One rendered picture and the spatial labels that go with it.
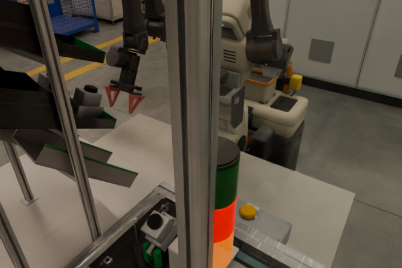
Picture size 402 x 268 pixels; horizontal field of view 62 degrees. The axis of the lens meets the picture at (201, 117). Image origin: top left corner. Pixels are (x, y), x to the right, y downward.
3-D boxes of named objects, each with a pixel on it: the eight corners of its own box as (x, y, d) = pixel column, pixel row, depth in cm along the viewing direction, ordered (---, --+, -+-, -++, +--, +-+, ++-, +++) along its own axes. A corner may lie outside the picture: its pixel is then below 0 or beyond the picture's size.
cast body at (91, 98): (91, 112, 81) (99, 85, 80) (101, 118, 79) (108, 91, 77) (58, 110, 75) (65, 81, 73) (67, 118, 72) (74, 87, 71)
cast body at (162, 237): (167, 216, 72) (155, 201, 67) (182, 225, 70) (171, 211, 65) (143, 250, 68) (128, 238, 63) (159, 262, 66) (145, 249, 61)
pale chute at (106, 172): (103, 165, 96) (112, 151, 96) (130, 188, 88) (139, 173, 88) (11, 137, 73) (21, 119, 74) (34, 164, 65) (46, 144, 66)
